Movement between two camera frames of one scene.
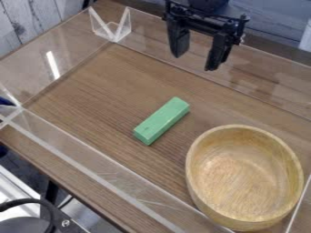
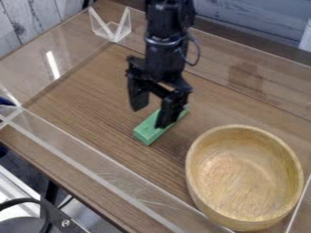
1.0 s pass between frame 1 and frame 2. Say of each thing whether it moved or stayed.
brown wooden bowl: stayed
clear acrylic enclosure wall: stayed
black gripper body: moved
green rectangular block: stayed
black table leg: stayed
